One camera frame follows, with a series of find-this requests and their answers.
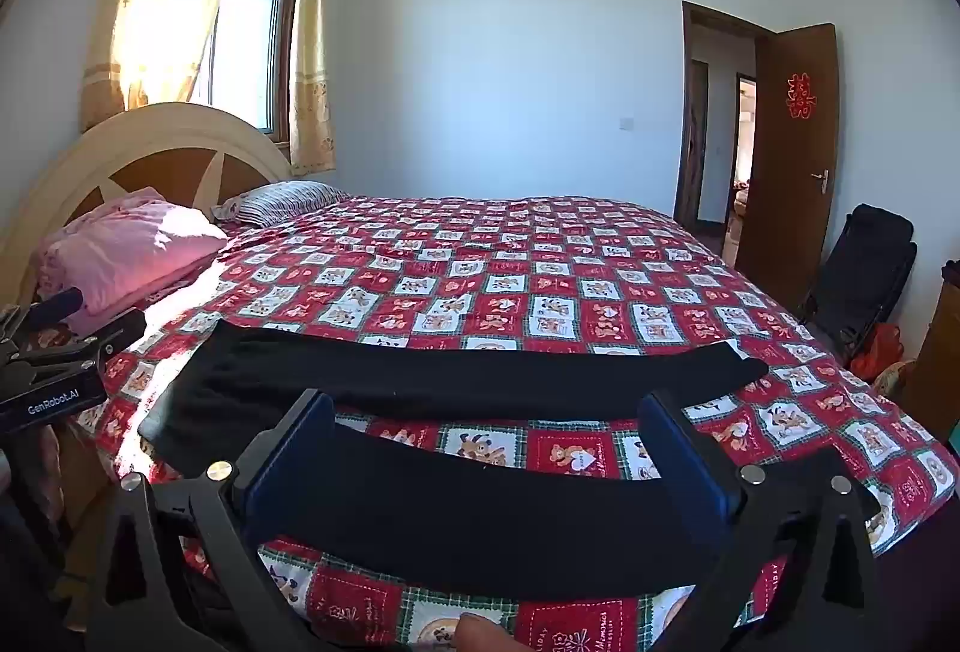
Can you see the pink pillow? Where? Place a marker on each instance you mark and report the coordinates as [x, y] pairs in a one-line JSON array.
[[127, 247]]

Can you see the window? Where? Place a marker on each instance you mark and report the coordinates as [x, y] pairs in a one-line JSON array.
[[251, 36]]

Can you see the wooden cabinet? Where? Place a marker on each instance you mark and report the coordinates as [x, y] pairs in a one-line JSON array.
[[937, 359]]

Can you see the red paper door decoration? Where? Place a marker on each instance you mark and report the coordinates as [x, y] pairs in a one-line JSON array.
[[799, 95]]

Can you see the black folding chair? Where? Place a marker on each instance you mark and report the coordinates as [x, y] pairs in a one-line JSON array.
[[862, 277]]

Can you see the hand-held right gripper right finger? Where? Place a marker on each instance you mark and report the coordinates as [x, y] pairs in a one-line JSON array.
[[690, 464]]

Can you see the black knit sweater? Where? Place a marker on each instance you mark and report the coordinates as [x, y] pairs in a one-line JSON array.
[[450, 382]]

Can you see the wooden bed frame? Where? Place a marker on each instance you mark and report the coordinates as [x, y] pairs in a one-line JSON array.
[[86, 472]]

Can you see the orange bag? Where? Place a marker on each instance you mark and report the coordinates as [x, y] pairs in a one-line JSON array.
[[877, 352]]

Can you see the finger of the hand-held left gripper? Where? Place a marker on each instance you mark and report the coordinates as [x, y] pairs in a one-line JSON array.
[[90, 333], [58, 305]]

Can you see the striped pillow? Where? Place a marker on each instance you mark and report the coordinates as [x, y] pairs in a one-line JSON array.
[[285, 198]]

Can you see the yellow patterned curtain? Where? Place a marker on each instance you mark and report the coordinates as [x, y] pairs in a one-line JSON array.
[[311, 59]]

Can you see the red checked printed blanket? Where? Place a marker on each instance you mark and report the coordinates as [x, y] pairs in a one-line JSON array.
[[570, 314]]

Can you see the brown wooden door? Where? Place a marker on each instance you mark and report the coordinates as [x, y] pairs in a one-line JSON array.
[[787, 224]]

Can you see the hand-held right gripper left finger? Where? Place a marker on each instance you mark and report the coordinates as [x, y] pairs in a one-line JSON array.
[[300, 457]]

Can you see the person's right hand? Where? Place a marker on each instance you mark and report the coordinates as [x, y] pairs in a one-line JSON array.
[[484, 635]]

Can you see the cream wooden bed headboard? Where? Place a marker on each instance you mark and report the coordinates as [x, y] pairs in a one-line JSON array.
[[172, 123]]

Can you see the brown door frame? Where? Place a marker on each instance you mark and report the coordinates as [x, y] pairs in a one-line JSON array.
[[686, 97]]

